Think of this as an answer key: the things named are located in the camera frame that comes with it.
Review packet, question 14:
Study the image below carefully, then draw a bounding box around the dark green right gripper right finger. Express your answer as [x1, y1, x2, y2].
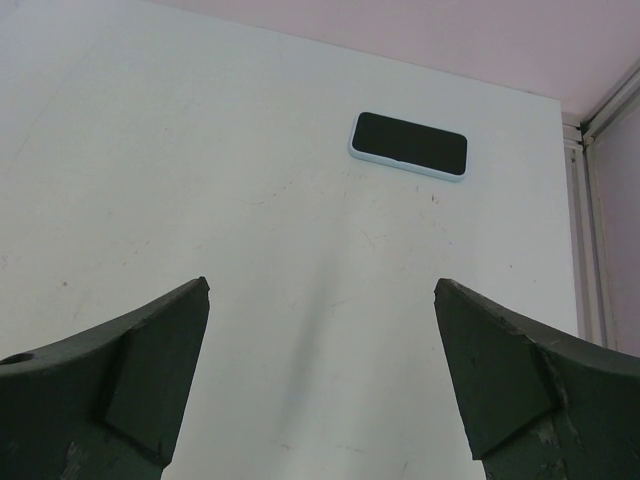
[434, 278, 639, 479]

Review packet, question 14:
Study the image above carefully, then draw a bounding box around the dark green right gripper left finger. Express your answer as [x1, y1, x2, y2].
[1, 277, 210, 479]

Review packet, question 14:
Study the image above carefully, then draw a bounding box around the black phone in blue case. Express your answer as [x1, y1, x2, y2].
[348, 112, 468, 182]

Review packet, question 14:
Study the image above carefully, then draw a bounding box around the aluminium corner frame post right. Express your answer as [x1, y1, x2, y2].
[562, 62, 639, 350]

